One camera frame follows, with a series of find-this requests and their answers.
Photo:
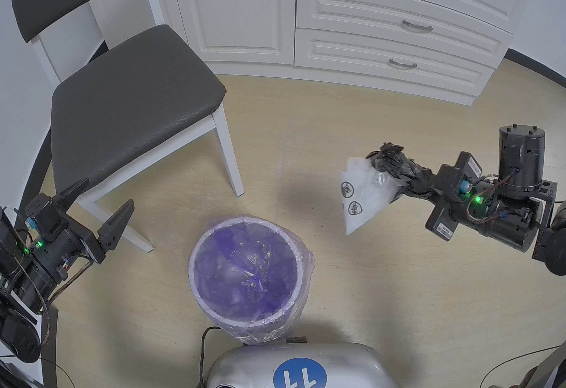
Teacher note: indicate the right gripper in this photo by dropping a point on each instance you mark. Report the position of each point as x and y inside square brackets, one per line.
[464, 220]

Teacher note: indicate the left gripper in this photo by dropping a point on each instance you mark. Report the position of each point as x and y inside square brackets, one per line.
[62, 253]

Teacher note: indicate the clear printed wrapper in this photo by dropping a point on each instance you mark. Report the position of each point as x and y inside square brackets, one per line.
[362, 200]

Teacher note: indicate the white trash bin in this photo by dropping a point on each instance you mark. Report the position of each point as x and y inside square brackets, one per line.
[221, 315]

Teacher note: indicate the purple plastic bag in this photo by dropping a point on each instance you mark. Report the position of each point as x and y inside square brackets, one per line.
[247, 271]

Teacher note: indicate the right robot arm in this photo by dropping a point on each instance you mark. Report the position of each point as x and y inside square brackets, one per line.
[521, 156]

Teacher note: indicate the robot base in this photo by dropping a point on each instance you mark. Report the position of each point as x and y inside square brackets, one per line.
[265, 364]

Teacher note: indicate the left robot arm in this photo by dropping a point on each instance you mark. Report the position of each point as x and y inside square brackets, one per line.
[17, 333]

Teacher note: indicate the white chair grey padded seat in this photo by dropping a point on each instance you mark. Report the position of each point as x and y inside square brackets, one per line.
[132, 103]

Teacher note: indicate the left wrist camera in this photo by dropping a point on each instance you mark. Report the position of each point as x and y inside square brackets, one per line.
[44, 214]

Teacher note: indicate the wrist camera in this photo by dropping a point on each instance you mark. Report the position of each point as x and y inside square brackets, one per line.
[469, 167]
[44, 214]

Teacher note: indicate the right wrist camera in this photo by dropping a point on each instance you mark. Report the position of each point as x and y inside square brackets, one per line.
[469, 167]

